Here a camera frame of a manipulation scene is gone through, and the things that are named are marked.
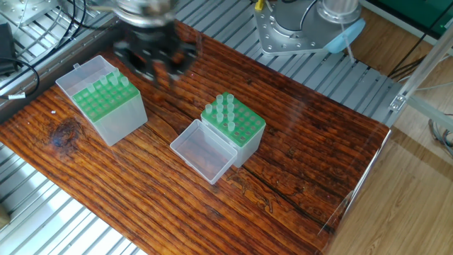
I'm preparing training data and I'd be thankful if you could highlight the glossy wooden board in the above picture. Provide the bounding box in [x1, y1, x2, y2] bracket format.
[0, 7, 394, 255]

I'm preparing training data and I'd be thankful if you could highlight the aluminium frame corner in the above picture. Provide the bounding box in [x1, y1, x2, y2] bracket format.
[388, 48, 453, 132]

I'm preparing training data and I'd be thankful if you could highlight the clear hinged box lid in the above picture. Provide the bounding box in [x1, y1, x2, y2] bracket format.
[56, 56, 117, 96]
[170, 119, 239, 186]

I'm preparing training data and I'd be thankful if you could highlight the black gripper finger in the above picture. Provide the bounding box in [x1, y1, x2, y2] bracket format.
[159, 42, 199, 87]
[113, 44, 159, 86]

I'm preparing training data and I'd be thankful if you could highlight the grey metal mount plate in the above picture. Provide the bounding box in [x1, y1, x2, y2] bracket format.
[255, 6, 321, 56]

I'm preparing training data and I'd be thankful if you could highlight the translucent tip box green rack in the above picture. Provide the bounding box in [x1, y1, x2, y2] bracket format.
[56, 56, 149, 147]
[200, 93, 268, 169]

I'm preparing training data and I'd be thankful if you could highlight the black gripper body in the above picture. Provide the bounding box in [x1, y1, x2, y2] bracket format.
[113, 6, 183, 56]

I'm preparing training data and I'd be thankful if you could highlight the black cable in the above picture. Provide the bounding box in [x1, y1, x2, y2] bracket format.
[0, 0, 87, 100]

